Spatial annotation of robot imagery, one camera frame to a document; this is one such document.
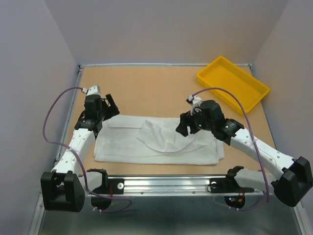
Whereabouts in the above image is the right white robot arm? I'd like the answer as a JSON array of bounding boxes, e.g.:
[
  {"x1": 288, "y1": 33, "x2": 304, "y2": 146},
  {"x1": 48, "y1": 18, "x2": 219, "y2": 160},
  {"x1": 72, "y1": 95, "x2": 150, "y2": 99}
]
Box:
[{"x1": 176, "y1": 96, "x2": 313, "y2": 207}]

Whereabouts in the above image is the aluminium mounting rail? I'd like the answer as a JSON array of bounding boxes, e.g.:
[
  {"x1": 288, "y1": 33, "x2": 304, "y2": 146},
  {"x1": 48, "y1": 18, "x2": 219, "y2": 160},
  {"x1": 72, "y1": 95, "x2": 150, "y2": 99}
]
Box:
[{"x1": 39, "y1": 174, "x2": 302, "y2": 196}]

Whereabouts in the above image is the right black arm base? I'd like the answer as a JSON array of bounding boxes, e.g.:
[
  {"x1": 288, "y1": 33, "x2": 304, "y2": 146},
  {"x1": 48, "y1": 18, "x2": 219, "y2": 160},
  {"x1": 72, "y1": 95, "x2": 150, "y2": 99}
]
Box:
[{"x1": 207, "y1": 177, "x2": 255, "y2": 193}]

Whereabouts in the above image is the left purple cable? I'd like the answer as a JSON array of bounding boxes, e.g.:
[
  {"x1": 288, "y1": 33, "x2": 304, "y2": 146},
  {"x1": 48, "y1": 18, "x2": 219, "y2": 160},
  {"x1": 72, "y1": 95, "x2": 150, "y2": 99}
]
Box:
[{"x1": 43, "y1": 87, "x2": 133, "y2": 213}]

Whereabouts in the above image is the white long sleeve shirt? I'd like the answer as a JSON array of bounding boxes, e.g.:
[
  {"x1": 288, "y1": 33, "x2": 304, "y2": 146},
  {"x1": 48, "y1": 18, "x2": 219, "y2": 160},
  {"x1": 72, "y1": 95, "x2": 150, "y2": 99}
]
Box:
[{"x1": 93, "y1": 115, "x2": 224, "y2": 165}]

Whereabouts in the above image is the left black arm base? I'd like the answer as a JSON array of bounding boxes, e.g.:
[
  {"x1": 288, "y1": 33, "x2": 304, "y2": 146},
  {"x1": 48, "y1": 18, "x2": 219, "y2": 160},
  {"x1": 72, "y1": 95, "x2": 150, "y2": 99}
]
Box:
[{"x1": 92, "y1": 178, "x2": 125, "y2": 195}]

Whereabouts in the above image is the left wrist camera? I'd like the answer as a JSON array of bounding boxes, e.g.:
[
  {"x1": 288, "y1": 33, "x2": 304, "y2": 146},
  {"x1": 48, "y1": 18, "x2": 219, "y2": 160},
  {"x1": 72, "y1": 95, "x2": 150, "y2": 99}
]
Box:
[{"x1": 82, "y1": 85, "x2": 101, "y2": 96}]

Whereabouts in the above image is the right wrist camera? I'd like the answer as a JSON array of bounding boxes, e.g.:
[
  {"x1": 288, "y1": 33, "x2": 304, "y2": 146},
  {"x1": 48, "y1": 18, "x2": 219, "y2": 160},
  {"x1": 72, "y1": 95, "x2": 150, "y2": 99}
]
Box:
[{"x1": 186, "y1": 94, "x2": 202, "y2": 115}]

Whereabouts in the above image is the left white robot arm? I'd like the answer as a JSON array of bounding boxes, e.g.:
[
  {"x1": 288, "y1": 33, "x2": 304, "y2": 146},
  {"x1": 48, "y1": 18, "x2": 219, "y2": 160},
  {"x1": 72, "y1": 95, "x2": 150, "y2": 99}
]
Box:
[{"x1": 41, "y1": 94, "x2": 120, "y2": 212}]

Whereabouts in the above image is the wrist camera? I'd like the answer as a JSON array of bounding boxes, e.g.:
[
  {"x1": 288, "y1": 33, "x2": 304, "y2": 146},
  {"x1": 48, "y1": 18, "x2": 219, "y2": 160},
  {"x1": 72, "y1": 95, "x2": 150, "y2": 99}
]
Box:
[
  {"x1": 82, "y1": 85, "x2": 101, "y2": 96},
  {"x1": 186, "y1": 94, "x2": 202, "y2": 115}
]

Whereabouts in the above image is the yellow plastic bin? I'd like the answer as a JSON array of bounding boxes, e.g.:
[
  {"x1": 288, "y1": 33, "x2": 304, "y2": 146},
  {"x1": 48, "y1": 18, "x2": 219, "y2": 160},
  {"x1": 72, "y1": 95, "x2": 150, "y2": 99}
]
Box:
[{"x1": 197, "y1": 56, "x2": 270, "y2": 115}]

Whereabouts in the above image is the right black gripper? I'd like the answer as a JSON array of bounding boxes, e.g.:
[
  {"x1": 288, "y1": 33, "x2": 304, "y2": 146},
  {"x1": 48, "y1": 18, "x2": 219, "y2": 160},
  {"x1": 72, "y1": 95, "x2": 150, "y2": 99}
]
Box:
[{"x1": 176, "y1": 105, "x2": 214, "y2": 136}]

